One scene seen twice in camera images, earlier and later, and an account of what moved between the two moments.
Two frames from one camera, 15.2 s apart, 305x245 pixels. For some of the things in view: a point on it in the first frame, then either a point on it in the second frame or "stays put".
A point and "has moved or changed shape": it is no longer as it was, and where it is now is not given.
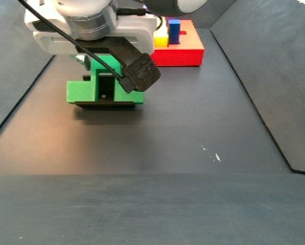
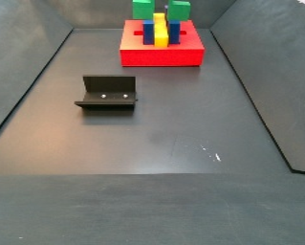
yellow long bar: [160, 34] stays put
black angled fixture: [106, 93] stays put
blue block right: [173, 32] stays put
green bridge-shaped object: [84, 91] has moved or changed shape
